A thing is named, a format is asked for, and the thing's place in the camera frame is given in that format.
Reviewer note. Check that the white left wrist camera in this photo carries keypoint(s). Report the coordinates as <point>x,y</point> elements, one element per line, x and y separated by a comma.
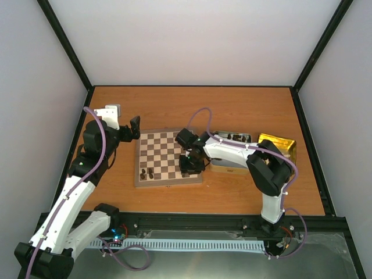
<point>110,115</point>

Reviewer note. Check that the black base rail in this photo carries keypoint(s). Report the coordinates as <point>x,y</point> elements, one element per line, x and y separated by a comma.
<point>245,225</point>

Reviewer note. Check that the silver tin tray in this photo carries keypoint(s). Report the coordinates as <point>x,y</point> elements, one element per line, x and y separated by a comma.
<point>228,156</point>

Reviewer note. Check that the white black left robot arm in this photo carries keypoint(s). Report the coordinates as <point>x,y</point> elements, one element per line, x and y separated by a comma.
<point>56,245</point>

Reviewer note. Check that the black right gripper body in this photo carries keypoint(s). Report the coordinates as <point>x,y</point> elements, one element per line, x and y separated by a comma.
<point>192,165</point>

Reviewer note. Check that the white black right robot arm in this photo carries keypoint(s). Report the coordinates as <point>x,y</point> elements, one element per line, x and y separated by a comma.
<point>270,170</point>

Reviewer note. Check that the wooden chessboard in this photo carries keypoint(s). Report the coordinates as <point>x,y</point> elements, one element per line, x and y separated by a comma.
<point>158,149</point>

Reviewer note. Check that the gold tin tray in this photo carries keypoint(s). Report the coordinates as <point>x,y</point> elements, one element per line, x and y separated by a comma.
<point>286,146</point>

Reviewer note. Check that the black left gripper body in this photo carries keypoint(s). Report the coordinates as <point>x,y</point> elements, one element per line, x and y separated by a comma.
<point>128,136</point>

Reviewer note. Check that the small electronics board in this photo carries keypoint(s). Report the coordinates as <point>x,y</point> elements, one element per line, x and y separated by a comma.
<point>119,234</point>

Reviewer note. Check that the light blue cable duct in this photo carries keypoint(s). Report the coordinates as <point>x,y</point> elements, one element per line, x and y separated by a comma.
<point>192,245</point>

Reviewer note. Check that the dark chess pieces pile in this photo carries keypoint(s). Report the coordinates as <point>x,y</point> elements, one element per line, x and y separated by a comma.
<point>237,137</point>

